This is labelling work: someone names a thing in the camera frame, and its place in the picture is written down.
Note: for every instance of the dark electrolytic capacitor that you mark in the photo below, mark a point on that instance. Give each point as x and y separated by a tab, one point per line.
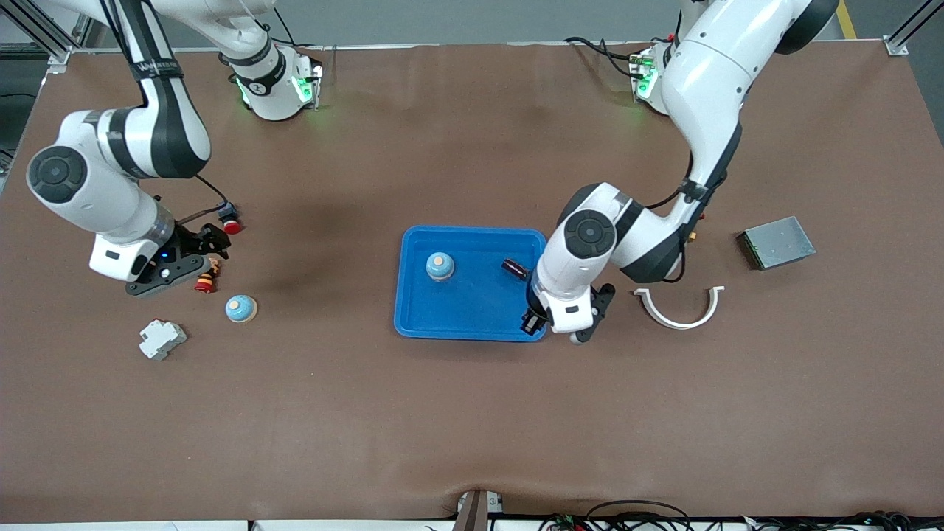
515	269
532	322

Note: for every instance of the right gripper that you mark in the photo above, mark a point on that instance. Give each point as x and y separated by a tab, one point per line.
193	240

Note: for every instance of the aluminium frame post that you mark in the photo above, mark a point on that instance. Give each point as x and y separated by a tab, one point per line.
57	63
896	46

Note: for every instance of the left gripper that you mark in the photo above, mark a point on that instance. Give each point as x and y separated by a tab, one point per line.
532	313

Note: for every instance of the grey metal box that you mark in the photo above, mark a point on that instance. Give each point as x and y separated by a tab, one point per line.
782	243

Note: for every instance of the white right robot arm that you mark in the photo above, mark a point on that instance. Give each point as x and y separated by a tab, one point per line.
96	184

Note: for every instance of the white half-round pipe clamp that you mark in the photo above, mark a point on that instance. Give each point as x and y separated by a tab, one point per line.
675	323

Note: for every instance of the red yellow black push button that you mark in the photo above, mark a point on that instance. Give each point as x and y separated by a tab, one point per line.
207	282

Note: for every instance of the red button black switch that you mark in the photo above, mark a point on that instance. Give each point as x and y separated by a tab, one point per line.
232	225

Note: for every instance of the blue plastic tray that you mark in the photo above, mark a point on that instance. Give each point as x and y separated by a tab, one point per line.
472	310

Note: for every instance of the brown table cover sheet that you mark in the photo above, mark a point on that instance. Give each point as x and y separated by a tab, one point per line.
472	413

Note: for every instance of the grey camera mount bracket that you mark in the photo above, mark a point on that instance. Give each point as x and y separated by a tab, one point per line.
476	512

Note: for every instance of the white circuit breaker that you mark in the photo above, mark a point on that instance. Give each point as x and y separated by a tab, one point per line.
162	339

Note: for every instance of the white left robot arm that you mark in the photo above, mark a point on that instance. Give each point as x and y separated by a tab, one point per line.
700	81

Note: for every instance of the blue desk bell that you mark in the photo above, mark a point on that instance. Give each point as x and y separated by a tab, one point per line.
241	310
439	269

